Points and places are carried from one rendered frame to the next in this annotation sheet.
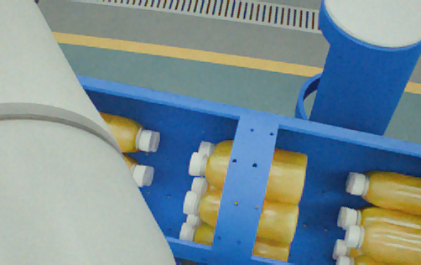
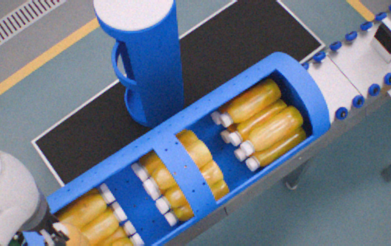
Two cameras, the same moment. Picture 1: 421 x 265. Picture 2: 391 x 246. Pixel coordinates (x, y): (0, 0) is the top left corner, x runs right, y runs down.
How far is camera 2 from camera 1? 54 cm
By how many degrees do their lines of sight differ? 23
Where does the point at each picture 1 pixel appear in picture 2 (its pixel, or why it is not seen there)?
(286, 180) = (199, 156)
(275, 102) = (82, 70)
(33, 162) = not seen: outside the picture
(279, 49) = (51, 33)
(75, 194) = not seen: outside the picture
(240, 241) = (207, 202)
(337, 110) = (152, 67)
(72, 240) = not seen: outside the picture
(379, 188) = (238, 114)
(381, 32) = (150, 13)
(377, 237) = (260, 140)
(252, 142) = (173, 156)
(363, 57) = (151, 34)
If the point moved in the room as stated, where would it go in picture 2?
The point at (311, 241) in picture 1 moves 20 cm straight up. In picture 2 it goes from (220, 161) to (222, 138)
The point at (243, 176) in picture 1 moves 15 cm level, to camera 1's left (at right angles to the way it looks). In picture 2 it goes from (185, 176) to (142, 216)
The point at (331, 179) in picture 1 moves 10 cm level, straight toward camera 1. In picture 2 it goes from (203, 123) to (216, 152)
